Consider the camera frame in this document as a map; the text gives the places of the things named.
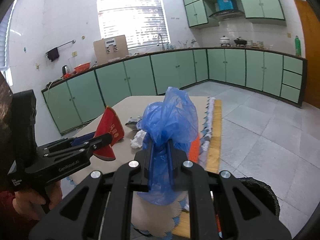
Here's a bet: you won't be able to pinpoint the white tissue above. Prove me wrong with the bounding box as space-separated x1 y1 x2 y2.
130 130 146 149

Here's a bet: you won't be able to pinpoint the orange scrub pad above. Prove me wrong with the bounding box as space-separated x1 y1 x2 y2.
188 135 201 163

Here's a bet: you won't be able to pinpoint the red paper cup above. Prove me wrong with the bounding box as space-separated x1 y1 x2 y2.
93 107 125 161

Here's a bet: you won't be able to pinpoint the blue plastic bag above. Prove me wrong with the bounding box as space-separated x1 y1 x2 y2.
137 87 200 206

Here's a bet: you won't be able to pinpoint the green white crushed carton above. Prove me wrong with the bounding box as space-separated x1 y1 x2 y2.
125 116 142 131

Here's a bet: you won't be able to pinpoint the black trash bin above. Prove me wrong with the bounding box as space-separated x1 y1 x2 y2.
238 177 280 218

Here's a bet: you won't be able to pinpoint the kitchen faucet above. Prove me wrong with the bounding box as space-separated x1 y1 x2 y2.
157 34 166 51

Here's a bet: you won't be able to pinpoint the green lower kitchen cabinets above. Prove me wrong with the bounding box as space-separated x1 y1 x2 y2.
42 48 308 134

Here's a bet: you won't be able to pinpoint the left hand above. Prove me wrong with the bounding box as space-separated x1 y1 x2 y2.
12 181 62 220

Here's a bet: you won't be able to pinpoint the beige tablecloth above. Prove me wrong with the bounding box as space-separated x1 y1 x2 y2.
66 95 216 238

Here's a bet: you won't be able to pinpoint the steel electric kettle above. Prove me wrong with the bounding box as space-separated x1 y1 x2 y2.
62 65 70 76

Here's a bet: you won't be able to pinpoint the orange basket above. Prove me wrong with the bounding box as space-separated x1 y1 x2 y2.
73 62 90 74

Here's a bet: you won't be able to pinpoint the cardboard box on counter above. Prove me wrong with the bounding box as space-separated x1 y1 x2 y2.
93 35 129 65

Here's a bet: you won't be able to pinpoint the window with white blinds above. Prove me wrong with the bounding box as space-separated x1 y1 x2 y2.
97 0 170 49

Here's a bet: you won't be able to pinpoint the white cooking pot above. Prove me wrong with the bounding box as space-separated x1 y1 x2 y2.
220 36 231 47

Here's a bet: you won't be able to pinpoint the black wok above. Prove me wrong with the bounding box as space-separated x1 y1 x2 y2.
234 37 247 47

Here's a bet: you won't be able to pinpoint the range hood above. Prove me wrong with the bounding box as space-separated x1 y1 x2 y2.
209 9 245 21

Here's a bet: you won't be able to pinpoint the blue box above hood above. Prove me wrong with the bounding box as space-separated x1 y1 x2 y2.
217 0 235 11

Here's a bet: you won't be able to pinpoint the green bottle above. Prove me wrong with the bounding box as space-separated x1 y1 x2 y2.
295 36 302 57

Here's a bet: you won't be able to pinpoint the wooden door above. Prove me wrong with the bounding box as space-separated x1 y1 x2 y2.
294 0 320 108

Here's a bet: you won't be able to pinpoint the dark towel on rail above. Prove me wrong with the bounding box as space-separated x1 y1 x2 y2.
46 47 60 62

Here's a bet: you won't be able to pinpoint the wall towel rail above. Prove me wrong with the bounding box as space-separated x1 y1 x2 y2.
46 39 76 56

